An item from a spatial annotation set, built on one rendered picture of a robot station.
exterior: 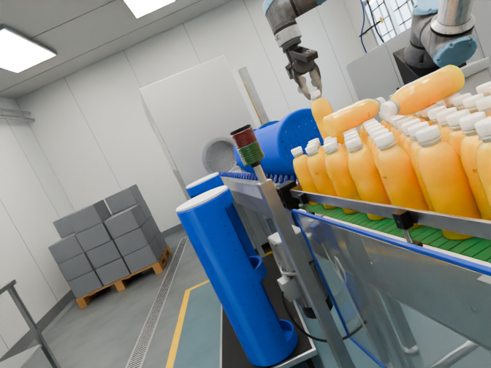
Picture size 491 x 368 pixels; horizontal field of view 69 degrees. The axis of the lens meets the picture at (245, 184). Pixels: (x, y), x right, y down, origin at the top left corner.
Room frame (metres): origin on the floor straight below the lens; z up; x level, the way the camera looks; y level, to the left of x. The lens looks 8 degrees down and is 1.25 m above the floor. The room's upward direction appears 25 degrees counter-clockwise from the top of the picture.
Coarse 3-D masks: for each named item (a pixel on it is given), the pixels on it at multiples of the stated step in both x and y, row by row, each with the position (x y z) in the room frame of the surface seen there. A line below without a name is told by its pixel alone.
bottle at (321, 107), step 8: (320, 96) 1.29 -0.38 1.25; (312, 104) 1.30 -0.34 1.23; (320, 104) 1.27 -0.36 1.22; (328, 104) 1.28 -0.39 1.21; (312, 112) 1.30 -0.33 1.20; (320, 112) 1.27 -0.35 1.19; (328, 112) 1.27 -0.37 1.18; (320, 120) 1.28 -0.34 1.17; (320, 128) 1.29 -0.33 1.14; (328, 136) 1.27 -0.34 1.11
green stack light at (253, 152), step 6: (252, 144) 0.94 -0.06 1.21; (258, 144) 0.96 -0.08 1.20; (240, 150) 0.95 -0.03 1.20; (246, 150) 0.94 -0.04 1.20; (252, 150) 0.94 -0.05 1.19; (258, 150) 0.95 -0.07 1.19; (240, 156) 0.96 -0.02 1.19; (246, 156) 0.95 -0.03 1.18; (252, 156) 0.94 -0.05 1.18; (258, 156) 0.94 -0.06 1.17; (264, 156) 0.96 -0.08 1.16; (246, 162) 0.95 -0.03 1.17; (252, 162) 0.94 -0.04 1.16
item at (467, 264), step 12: (312, 216) 0.98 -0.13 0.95; (300, 228) 1.13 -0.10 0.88; (348, 228) 0.79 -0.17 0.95; (384, 240) 0.65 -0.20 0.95; (396, 240) 0.62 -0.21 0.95; (420, 252) 0.56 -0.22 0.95; (432, 252) 0.53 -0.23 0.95; (456, 264) 0.49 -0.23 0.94; (468, 264) 0.46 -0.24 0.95; (480, 264) 0.45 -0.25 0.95; (360, 348) 1.06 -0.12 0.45
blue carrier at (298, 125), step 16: (304, 112) 1.48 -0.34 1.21; (272, 128) 1.58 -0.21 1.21; (288, 128) 1.46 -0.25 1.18; (304, 128) 1.48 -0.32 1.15; (272, 144) 1.51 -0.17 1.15; (288, 144) 1.46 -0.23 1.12; (304, 144) 1.47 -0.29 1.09; (240, 160) 2.16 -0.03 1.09; (272, 160) 1.57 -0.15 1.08; (288, 160) 1.45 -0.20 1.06
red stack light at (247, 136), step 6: (240, 132) 0.94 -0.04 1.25; (246, 132) 0.94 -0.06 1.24; (252, 132) 0.96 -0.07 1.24; (234, 138) 0.95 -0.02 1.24; (240, 138) 0.94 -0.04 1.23; (246, 138) 0.94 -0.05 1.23; (252, 138) 0.95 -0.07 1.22; (234, 144) 0.97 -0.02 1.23; (240, 144) 0.95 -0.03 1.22; (246, 144) 0.94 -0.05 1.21
